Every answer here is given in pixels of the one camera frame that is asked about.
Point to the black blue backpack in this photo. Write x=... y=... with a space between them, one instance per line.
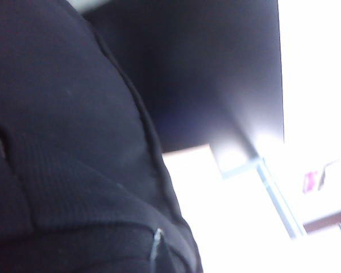
x=59 y=142

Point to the black computer monitor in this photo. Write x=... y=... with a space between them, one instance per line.
x=201 y=71

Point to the pink sign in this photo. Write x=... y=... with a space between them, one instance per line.
x=309 y=182

